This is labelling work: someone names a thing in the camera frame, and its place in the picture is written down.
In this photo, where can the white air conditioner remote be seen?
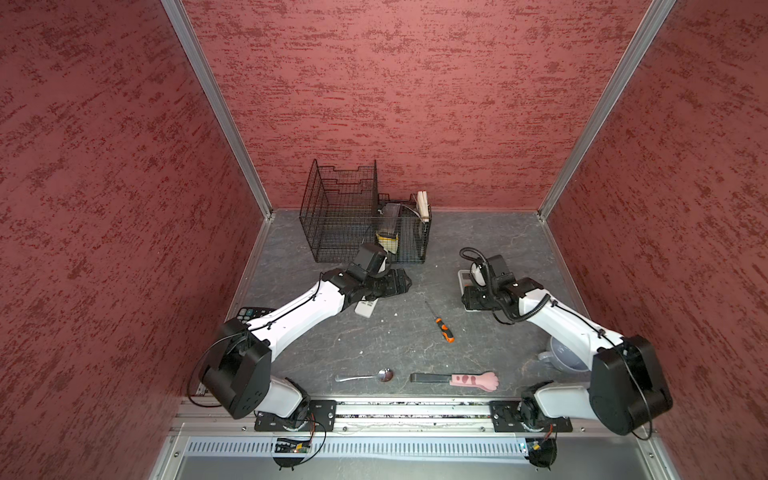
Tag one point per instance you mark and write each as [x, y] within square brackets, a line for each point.
[365, 308]

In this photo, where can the grey white remote control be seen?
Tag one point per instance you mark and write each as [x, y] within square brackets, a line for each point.
[465, 279]

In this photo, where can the black calculator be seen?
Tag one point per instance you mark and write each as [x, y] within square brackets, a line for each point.
[246, 314]

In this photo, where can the orange black screwdriver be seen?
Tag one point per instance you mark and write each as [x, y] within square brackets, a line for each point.
[444, 329]

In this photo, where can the wooden sticks in basket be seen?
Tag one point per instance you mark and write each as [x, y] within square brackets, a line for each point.
[423, 206]

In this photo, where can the yellow black brush in basket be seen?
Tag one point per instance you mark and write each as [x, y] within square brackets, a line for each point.
[387, 228]

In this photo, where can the metal spoon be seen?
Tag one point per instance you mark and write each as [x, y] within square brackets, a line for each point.
[384, 375]

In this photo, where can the pink cat paw spatula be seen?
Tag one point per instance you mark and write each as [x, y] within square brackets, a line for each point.
[487, 381]

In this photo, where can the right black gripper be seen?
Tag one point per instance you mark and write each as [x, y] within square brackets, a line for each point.
[470, 302]

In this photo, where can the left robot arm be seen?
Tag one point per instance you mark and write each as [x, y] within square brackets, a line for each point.
[236, 368]

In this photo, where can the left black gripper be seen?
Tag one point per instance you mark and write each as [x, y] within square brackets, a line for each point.
[392, 288]

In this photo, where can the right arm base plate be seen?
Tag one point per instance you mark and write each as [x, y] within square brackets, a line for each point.
[523, 416]

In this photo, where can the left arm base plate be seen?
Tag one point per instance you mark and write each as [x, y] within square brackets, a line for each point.
[312, 414]

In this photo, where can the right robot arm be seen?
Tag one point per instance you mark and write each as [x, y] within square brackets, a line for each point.
[627, 387]

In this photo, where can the black wire basket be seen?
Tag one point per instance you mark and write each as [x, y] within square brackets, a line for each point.
[340, 211]

